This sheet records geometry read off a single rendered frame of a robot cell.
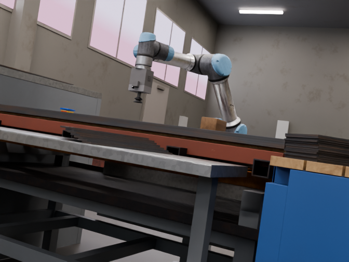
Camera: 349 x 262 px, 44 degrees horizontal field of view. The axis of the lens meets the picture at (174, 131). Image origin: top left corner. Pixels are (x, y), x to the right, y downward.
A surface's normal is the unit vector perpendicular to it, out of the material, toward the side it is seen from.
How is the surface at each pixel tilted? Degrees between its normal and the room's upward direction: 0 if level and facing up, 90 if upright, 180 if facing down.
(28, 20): 90
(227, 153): 90
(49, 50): 90
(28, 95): 90
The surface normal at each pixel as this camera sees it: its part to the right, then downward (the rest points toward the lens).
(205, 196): -0.47, -0.09
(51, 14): 0.92, 0.12
